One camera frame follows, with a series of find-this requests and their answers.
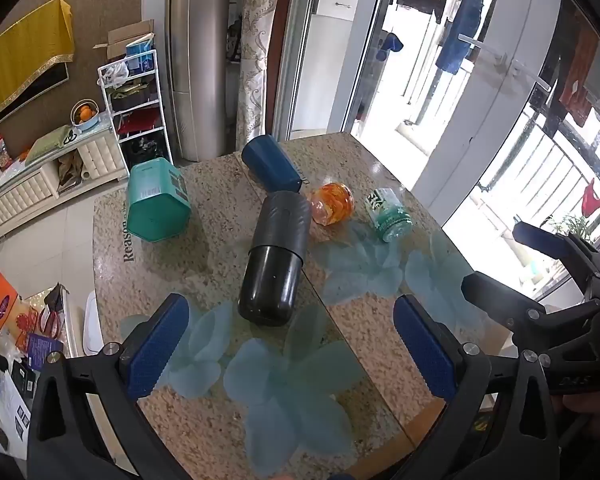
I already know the small red hanging garment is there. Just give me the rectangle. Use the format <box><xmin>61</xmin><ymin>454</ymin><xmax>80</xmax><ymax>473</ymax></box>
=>
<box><xmin>580</xmin><ymin>177</ymin><xmax>600</xmax><ymax>217</ymax></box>

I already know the grey standing air conditioner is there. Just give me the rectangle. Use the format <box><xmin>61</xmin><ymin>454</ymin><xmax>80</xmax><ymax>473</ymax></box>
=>
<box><xmin>165</xmin><ymin>0</ymin><xmax>233</xmax><ymax>163</ymax></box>

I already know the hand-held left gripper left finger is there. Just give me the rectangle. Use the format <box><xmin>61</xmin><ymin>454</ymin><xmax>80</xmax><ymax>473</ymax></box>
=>
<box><xmin>27</xmin><ymin>292</ymin><xmax>191</xmax><ymax>480</ymax></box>

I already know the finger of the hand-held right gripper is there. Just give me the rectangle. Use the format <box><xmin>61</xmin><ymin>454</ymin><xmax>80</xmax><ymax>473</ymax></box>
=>
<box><xmin>460</xmin><ymin>270</ymin><xmax>600</xmax><ymax>356</ymax></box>
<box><xmin>512</xmin><ymin>221</ymin><xmax>600</xmax><ymax>281</ymax></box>

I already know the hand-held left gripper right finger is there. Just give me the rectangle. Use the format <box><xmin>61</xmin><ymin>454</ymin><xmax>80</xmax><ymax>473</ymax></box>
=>
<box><xmin>393</xmin><ymin>294</ymin><xmax>562</xmax><ymax>480</ymax></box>

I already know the blue hanging garment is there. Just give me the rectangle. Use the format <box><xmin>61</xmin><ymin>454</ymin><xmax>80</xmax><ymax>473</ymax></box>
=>
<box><xmin>435</xmin><ymin>0</ymin><xmax>492</xmax><ymax>76</ymax></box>

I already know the green cushion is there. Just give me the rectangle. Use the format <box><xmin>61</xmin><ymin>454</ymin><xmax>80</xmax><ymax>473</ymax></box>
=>
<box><xmin>24</xmin><ymin>125</ymin><xmax>81</xmax><ymax>166</ymax></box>

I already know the dark blue cup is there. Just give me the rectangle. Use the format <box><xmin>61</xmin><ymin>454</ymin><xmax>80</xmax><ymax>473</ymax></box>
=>
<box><xmin>241</xmin><ymin>134</ymin><xmax>303</xmax><ymax>194</ymax></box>

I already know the cardboard box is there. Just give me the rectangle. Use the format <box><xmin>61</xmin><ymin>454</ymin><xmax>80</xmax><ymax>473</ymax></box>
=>
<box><xmin>93</xmin><ymin>19</ymin><xmax>155</xmax><ymax>61</ymax></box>

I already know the teal hexagonal tin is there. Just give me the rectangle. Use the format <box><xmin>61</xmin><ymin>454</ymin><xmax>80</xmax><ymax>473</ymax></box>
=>
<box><xmin>125</xmin><ymin>158</ymin><xmax>191</xmax><ymax>243</ymax></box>

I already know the yellow cloth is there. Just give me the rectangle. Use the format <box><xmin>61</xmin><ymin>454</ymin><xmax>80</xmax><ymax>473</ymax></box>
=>
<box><xmin>0</xmin><ymin>0</ymin><xmax>76</xmax><ymax>126</ymax></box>

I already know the black ribbed cup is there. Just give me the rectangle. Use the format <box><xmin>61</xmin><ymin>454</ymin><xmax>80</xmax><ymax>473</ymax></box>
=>
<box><xmin>237</xmin><ymin>191</ymin><xmax>313</xmax><ymax>326</ymax></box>

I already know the white metal shelf rack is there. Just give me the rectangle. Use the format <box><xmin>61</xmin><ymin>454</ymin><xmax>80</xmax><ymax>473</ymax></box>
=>
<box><xmin>97</xmin><ymin>50</ymin><xmax>176</xmax><ymax>178</ymax></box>

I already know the patterned beige curtain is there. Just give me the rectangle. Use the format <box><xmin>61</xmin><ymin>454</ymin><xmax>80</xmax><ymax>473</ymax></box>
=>
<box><xmin>235</xmin><ymin>0</ymin><xmax>283</xmax><ymax>153</ymax></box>

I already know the balcony railing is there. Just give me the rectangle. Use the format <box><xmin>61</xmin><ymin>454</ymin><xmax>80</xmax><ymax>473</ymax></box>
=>
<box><xmin>472</xmin><ymin>105</ymin><xmax>600</xmax><ymax>271</ymax></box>

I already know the white plastic bag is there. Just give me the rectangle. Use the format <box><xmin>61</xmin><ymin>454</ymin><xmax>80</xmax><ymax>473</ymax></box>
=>
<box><xmin>97</xmin><ymin>59</ymin><xmax>131</xmax><ymax>87</ymax></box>

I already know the green glass cup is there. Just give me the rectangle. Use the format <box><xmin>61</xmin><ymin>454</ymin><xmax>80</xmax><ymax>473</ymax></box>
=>
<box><xmin>365</xmin><ymin>187</ymin><xmax>413</xmax><ymax>242</ymax></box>

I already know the fruit basket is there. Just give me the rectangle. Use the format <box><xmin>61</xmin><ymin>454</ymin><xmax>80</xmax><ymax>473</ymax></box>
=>
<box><xmin>70</xmin><ymin>99</ymin><xmax>101</xmax><ymax>128</ymax></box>

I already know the red brown hanging towel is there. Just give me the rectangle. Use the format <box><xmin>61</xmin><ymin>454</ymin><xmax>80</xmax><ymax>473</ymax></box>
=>
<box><xmin>559</xmin><ymin>22</ymin><xmax>600</xmax><ymax>126</ymax></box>

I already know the orange glass cup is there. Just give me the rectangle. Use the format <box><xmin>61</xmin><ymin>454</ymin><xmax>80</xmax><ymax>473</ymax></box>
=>
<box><xmin>307</xmin><ymin>182</ymin><xmax>355</xmax><ymax>226</ymax></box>

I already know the white low cabinet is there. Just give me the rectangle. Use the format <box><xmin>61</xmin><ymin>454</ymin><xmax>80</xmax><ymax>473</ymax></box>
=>
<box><xmin>0</xmin><ymin>122</ymin><xmax>131</xmax><ymax>253</ymax></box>

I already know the green potted plant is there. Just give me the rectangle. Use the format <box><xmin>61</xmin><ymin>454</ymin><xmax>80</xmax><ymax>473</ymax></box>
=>
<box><xmin>540</xmin><ymin>212</ymin><xmax>598</xmax><ymax>243</ymax></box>

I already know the blue tissue box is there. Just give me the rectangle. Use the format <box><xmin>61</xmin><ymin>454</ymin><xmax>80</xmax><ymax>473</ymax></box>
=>
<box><xmin>125</xmin><ymin>35</ymin><xmax>157</xmax><ymax>72</ymax></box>

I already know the person's right hand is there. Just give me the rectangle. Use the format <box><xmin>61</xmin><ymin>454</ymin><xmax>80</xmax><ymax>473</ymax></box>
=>
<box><xmin>552</xmin><ymin>392</ymin><xmax>600</xmax><ymax>461</ymax></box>

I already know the purple box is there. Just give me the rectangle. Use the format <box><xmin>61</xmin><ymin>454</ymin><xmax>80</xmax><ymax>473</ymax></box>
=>
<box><xmin>26</xmin><ymin>332</ymin><xmax>63</xmax><ymax>368</ymax></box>

